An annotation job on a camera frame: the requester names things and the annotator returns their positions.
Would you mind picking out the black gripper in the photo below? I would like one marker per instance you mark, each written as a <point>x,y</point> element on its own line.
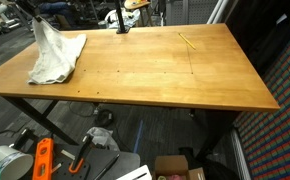
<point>29,8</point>

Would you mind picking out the white towel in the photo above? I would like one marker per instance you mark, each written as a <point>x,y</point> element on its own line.
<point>57,54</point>

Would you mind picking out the small round wooden table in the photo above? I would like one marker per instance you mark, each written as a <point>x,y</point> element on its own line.
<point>141,5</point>

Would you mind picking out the orange black clamp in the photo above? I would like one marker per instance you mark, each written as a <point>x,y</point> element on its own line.
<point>79,157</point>

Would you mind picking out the orange level tool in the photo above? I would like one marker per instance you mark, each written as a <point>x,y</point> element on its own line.
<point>42,169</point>

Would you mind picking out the yellow pencil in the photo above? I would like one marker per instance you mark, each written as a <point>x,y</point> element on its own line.
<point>187,41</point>

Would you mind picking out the black pen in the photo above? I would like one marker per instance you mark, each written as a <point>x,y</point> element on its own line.
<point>107,167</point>

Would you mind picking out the cardboard box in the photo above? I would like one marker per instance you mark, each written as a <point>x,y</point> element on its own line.
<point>175,167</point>

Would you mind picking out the black camera stand pole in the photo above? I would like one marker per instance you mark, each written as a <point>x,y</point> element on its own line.
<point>122,29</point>

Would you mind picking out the black table leg frame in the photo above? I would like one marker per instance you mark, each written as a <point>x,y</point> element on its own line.
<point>41,118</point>

